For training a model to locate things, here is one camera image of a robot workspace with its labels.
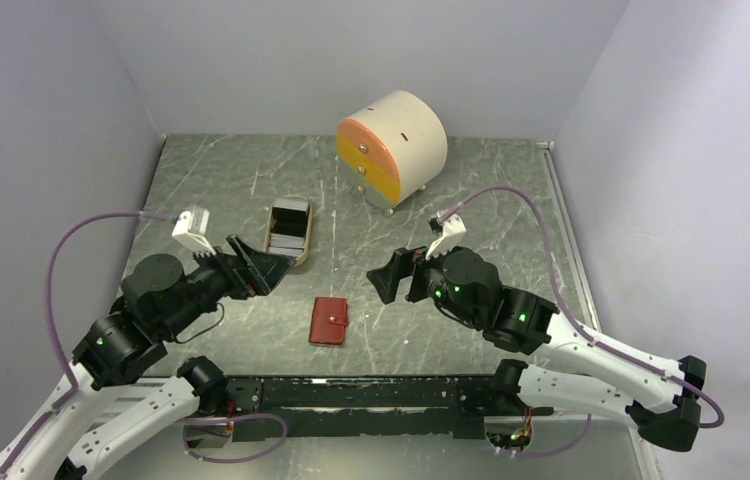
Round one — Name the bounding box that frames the cream drawer cabinet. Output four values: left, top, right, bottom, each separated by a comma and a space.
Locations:
335, 90, 448, 210

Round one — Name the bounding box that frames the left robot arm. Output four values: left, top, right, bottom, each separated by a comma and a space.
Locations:
0, 235, 295, 479

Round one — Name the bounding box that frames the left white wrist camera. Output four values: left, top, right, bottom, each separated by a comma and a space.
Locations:
171, 205, 216, 254

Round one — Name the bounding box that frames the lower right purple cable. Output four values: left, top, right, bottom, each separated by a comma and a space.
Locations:
494, 413, 594, 460

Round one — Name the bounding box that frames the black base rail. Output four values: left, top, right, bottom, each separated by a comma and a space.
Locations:
195, 374, 553, 442

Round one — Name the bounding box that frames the red leather card holder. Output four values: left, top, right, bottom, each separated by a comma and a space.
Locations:
308, 297, 349, 346

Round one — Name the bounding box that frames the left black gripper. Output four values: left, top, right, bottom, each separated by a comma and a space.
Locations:
162, 231, 297, 336

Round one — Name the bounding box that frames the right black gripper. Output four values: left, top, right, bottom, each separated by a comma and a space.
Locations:
367, 235, 481, 328

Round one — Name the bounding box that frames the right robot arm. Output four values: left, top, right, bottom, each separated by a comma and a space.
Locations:
366, 247, 707, 452

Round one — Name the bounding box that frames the beige oval tray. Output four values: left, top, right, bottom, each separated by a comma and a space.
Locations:
263, 195, 314, 269

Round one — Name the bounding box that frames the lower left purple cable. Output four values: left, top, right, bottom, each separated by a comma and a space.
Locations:
176, 411, 289, 464

